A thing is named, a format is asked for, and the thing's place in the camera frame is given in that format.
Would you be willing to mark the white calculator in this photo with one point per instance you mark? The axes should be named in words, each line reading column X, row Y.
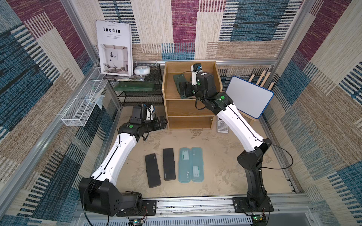
column 222, row 127

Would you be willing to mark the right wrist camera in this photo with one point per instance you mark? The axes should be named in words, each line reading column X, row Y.
column 195, row 68

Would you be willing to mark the white round device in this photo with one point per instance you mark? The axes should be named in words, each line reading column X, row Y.
column 142, row 70

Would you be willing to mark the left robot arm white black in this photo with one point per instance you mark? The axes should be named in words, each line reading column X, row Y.
column 99, row 193

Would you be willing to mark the black wire rack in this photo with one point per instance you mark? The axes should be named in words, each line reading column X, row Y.
column 154, row 97

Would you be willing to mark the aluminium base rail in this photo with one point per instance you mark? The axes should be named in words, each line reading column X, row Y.
column 289, row 210

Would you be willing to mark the green tray on rack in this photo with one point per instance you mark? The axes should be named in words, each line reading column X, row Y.
column 134, row 86

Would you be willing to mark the white wire basket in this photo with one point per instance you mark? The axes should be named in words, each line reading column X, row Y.
column 89, row 97

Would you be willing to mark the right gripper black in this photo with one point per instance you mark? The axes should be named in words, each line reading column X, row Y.
column 187, row 89

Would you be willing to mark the blue-framed whiteboard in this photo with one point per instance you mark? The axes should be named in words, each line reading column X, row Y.
column 234, row 91

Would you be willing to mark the wooden easel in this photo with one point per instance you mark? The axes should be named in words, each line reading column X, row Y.
column 261, row 79

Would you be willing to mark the Inedia magazine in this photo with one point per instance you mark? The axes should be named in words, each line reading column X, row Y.
column 115, row 48

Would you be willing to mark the dark green pencil case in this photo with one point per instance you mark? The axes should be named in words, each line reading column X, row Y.
column 178, row 79

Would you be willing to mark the light blue pencil case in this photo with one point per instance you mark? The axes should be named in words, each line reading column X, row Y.
column 184, row 166
column 197, row 165

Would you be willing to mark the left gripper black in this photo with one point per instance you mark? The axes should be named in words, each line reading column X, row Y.
column 162, row 124

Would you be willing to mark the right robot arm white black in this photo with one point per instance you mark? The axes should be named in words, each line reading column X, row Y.
column 251, row 159

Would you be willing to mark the black pencil case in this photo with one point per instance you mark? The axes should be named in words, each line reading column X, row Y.
column 169, row 164
column 152, row 170

